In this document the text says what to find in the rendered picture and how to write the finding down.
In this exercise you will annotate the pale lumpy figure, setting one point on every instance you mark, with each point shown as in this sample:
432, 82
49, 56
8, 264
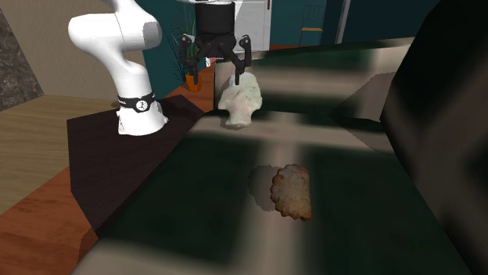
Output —
240, 103

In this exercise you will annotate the dark robot stand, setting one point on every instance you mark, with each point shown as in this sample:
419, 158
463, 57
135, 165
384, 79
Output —
114, 167

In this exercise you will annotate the green and tan sofa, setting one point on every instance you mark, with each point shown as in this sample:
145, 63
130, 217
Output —
343, 182

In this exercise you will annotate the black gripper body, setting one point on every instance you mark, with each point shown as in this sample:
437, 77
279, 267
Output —
214, 23

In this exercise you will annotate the brown scalloped pastry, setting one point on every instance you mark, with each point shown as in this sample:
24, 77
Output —
292, 192

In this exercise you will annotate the white door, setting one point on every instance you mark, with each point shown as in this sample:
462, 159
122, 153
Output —
253, 26

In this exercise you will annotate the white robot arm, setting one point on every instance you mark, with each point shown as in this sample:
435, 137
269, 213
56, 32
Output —
129, 76

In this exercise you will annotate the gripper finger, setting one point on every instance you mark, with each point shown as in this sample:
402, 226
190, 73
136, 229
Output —
195, 57
241, 63

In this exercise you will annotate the potted plant in orange pot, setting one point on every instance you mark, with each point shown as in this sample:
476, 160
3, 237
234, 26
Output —
193, 85

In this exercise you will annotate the wooden chair with yellow seat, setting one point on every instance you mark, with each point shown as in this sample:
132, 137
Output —
311, 29

